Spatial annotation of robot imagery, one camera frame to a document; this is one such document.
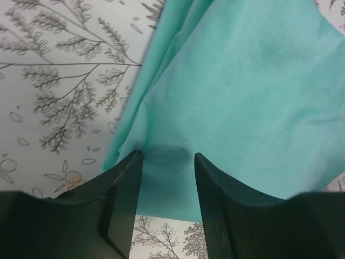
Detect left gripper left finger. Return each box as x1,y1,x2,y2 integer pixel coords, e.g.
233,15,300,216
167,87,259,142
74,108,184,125
1,151,143,258

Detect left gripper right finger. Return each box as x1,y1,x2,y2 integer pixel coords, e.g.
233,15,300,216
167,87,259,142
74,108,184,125
194,153,344,258

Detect teal t shirt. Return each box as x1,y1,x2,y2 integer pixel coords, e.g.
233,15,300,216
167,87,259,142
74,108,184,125
103,1,344,222

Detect floral table mat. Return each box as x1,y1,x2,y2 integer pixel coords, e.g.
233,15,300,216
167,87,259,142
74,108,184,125
1,1,344,258

